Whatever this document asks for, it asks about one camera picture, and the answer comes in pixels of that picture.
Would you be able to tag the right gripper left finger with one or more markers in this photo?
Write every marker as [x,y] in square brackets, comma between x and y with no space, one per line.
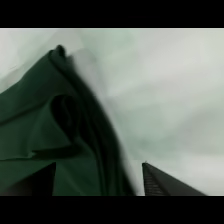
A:
[35,183]

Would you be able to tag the green shirt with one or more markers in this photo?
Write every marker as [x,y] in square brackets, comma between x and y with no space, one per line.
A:
[50,133]

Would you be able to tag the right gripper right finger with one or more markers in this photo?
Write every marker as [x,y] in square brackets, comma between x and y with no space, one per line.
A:
[163,183]

